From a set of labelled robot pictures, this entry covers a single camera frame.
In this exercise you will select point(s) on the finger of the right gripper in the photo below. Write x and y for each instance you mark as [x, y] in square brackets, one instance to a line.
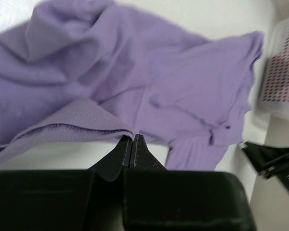
[269, 161]

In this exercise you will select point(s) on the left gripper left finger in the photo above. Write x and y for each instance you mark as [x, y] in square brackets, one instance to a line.
[57, 200]

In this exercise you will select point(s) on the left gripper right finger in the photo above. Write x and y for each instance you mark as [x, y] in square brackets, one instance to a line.
[155, 199]

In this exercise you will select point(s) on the lavender t shirt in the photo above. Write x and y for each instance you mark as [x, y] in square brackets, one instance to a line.
[84, 70]

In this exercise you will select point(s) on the white plastic basket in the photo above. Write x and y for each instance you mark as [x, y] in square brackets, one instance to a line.
[274, 93]

